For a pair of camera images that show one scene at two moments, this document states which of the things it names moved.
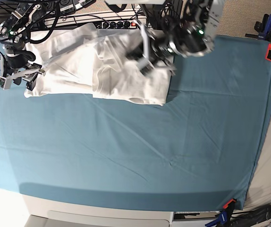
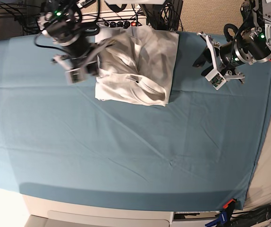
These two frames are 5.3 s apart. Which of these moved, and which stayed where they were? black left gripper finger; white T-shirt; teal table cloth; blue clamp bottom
Moved: black left gripper finger; white T-shirt
Stayed: blue clamp bottom; teal table cloth
